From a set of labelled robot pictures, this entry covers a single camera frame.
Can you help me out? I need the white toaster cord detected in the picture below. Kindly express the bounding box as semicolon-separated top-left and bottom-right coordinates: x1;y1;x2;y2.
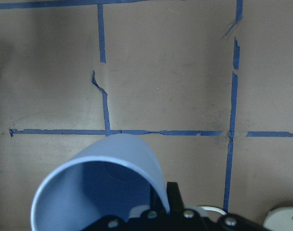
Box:
197;205;228;216

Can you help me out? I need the blue cup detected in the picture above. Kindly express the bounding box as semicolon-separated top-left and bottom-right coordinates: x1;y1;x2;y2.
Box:
30;134;170;231

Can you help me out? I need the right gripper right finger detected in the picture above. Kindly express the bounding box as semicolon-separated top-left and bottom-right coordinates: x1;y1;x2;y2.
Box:
166;182;185;213

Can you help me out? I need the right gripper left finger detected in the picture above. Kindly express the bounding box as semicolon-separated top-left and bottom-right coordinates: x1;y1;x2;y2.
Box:
149;186;166;213

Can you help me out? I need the cream toaster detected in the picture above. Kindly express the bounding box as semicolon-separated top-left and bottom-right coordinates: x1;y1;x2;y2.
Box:
263;207;293;231

